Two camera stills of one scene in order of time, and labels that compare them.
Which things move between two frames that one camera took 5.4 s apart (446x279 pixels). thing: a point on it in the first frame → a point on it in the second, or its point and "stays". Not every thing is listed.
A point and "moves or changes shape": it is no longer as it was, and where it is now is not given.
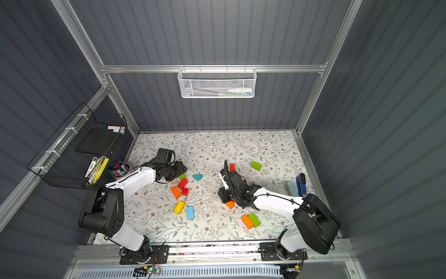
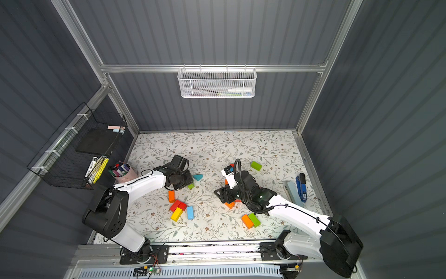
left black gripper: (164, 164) → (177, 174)
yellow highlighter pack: (99, 168) stays
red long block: (183, 183) moves or changes shape
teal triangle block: (197, 176) stays
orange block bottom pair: (247, 221) stays
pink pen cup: (120, 171) stays
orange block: (176, 192) moves or changes shape
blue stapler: (301, 185) stays
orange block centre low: (230, 204) stays
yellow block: (179, 207) → (176, 214)
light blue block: (190, 213) stays
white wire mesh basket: (216, 83) stays
